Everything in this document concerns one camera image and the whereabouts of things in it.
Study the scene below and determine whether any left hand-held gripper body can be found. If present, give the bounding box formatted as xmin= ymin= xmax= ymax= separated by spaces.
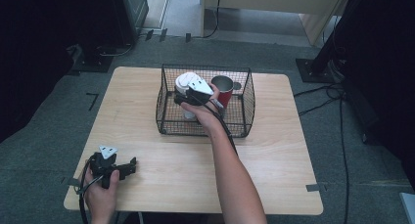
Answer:
xmin=88 ymin=145 xmax=119 ymax=190

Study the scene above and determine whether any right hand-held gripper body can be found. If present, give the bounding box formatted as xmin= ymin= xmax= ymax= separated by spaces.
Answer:
xmin=175 ymin=79 xmax=215 ymax=107

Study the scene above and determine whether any clear bottle with white lid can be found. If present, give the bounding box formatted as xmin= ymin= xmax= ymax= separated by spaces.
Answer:
xmin=174 ymin=71 xmax=204 ymax=121

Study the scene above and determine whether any red cup with steel inside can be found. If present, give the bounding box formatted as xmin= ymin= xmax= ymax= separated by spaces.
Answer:
xmin=210 ymin=74 xmax=235 ymax=110

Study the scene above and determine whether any black wire mesh basket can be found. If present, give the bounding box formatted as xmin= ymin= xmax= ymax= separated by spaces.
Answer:
xmin=155 ymin=64 xmax=256 ymax=139

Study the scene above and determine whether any person's right hand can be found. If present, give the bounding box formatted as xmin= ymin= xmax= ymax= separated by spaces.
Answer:
xmin=180 ymin=81 xmax=226 ymax=138

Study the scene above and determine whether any person's left hand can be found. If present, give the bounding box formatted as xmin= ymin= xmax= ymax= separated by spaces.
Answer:
xmin=83 ymin=169 xmax=121 ymax=220

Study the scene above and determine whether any black cabinet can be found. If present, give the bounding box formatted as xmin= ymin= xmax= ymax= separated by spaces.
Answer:
xmin=109 ymin=0 xmax=150 ymax=47

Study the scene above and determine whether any beige wooden furniture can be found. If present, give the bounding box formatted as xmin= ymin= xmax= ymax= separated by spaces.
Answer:
xmin=200 ymin=0 xmax=354 ymax=46

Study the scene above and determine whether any dark curtain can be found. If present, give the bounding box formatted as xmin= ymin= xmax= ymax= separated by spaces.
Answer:
xmin=341 ymin=0 xmax=415 ymax=189
xmin=0 ymin=0 xmax=114 ymax=144

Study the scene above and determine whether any black metal stand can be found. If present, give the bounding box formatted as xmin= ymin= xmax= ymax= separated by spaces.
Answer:
xmin=309 ymin=0 xmax=363 ymax=75

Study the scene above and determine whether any white flat object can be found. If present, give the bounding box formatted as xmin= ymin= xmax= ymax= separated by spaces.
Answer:
xmin=398 ymin=192 xmax=415 ymax=224

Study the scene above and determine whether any left hand-held gripper black cable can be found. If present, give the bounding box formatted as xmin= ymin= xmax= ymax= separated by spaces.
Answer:
xmin=76 ymin=157 xmax=105 ymax=224

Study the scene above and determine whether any hand-held gripper black cable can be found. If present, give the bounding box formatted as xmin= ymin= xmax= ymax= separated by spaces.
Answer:
xmin=195 ymin=94 xmax=240 ymax=157
xmin=76 ymin=157 xmax=105 ymax=224

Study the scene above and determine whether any right hand-held gripper black cable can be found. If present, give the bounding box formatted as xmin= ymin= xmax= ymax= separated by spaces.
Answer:
xmin=195 ymin=94 xmax=240 ymax=157

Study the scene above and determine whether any black hanging cable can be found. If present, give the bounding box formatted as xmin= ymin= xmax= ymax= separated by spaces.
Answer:
xmin=191 ymin=0 xmax=223 ymax=40

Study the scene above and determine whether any thin black cable loop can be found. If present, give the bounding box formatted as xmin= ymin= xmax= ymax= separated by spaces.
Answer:
xmin=96 ymin=42 xmax=135 ymax=58

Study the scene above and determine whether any black flat base plate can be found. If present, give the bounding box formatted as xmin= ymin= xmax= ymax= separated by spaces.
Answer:
xmin=70 ymin=53 xmax=115 ymax=73

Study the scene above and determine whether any black stand base plate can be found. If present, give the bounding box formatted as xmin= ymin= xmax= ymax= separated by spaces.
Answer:
xmin=295 ymin=58 xmax=339 ymax=85

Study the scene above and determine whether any long black floor cable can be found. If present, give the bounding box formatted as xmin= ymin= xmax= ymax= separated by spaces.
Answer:
xmin=338 ymin=96 xmax=350 ymax=224

